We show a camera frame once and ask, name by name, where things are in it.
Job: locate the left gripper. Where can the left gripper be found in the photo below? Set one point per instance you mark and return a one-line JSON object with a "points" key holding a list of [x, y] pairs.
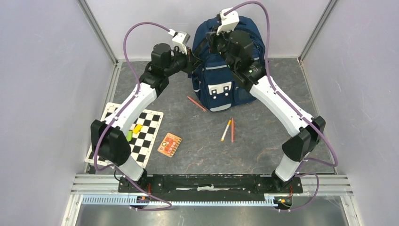
{"points": [[193, 62]]}

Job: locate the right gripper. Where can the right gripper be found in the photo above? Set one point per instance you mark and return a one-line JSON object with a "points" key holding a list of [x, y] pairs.
{"points": [[212, 37]]}

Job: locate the navy blue backpack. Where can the navy blue backpack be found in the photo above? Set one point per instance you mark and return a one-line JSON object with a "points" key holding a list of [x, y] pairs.
{"points": [[212, 80]]}

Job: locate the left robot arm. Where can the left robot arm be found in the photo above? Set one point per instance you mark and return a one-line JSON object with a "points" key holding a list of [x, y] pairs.
{"points": [[108, 137]]}

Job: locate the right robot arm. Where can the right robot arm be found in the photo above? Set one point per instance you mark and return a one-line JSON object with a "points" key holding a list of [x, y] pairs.
{"points": [[236, 49]]}

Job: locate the orange card pack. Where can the orange card pack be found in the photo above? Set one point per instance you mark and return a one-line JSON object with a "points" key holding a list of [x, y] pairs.
{"points": [[169, 145]]}

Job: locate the orange pencil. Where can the orange pencil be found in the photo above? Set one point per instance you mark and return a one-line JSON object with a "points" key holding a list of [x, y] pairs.
{"points": [[197, 104], [232, 130]]}

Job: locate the yellow white marker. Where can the yellow white marker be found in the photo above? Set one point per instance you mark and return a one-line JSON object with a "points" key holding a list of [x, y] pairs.
{"points": [[225, 130]]}

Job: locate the colourful blocks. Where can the colourful blocks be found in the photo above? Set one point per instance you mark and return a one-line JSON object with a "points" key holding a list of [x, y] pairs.
{"points": [[134, 130]]}

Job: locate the checkerboard calibration board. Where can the checkerboard calibration board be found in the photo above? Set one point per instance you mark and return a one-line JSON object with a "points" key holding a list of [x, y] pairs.
{"points": [[143, 142]]}

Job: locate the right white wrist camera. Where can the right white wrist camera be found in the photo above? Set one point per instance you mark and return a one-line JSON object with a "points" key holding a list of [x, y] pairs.
{"points": [[229, 19]]}

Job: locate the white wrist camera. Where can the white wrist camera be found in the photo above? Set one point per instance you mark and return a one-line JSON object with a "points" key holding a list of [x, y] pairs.
{"points": [[229, 19], [180, 40]]}

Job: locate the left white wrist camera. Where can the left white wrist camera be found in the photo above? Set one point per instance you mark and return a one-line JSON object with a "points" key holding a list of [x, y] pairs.
{"points": [[180, 40]]}

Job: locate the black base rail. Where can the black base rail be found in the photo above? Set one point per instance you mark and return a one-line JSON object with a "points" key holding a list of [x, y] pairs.
{"points": [[217, 187]]}

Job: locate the aluminium frame rail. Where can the aluminium frame rail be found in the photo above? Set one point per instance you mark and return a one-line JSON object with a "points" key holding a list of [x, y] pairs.
{"points": [[103, 190]]}

